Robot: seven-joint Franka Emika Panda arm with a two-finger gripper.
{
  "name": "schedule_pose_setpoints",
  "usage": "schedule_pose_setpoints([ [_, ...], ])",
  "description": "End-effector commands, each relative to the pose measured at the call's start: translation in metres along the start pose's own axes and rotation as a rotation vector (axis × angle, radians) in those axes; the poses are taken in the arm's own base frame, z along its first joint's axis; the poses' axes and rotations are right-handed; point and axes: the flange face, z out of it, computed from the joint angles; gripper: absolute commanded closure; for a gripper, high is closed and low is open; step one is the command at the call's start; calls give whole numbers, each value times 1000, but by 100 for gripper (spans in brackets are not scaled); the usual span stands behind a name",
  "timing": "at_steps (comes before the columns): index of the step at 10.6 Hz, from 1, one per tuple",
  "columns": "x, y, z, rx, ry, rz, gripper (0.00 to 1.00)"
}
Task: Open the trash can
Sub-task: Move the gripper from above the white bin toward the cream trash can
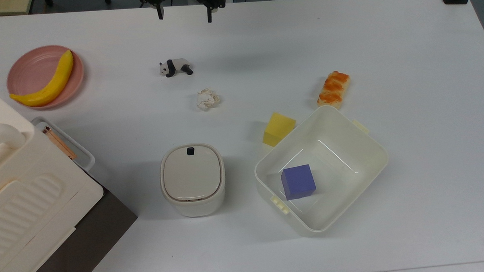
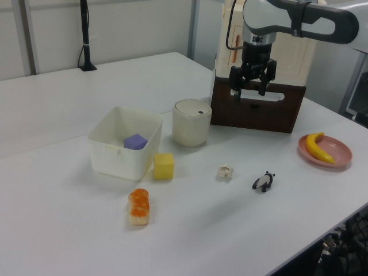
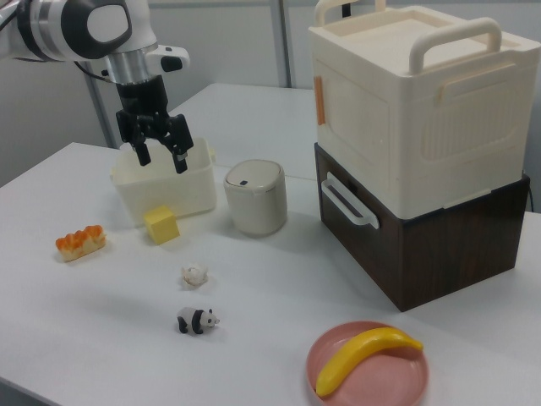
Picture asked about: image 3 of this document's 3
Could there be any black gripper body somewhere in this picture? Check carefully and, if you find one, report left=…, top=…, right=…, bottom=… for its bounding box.
left=115, top=74, right=171, bottom=145

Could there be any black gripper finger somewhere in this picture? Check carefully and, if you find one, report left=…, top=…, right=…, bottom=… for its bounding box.
left=121, top=118, right=153, bottom=167
left=159, top=113, right=194, bottom=174

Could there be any beige round trash can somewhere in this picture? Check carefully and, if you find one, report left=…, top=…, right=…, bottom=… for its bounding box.
left=222, top=158, right=289, bottom=237

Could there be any white plastic basket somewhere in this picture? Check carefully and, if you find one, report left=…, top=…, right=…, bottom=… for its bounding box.
left=110, top=136, right=220, bottom=229

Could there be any yellow cheese block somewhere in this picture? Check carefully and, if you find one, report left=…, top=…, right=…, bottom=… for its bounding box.
left=143, top=205, right=182, bottom=246

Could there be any orange topped bread toy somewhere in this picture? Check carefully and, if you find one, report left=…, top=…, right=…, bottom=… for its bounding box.
left=55, top=224, right=107, bottom=264

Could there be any crumpled white paper ball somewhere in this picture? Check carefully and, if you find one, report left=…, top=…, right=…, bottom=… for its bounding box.
left=180, top=263, right=210, bottom=289

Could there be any black white panda figurine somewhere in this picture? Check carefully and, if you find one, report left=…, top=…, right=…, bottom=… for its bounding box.
left=176, top=306, right=221, bottom=337

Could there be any cream plastic storage box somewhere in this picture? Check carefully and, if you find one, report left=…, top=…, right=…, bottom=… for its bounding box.
left=308, top=0, right=537, bottom=218

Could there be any dark wood drawer cabinet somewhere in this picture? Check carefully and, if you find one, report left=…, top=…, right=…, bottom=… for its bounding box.
left=313, top=141, right=531, bottom=313

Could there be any yellow toy banana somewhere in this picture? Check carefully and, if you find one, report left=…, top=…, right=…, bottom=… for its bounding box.
left=315, top=326, right=424, bottom=398

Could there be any pink round plate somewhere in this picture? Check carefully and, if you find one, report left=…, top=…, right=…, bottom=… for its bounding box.
left=306, top=321, right=431, bottom=406

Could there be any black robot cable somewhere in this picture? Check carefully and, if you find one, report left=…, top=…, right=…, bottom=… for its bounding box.
left=74, top=61, right=117, bottom=85

